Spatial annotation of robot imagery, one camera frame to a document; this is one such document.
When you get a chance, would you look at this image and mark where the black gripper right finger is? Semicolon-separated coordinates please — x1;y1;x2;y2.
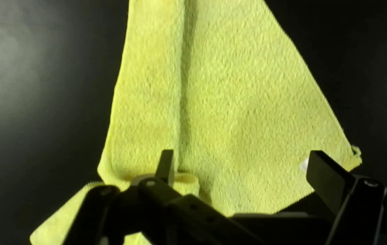
305;148;387;245

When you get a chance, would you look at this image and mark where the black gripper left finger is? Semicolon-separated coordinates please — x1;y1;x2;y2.
62;148;267;245

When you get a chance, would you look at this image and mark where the yellow microfiber cloth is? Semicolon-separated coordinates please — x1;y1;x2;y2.
28;0;364;245

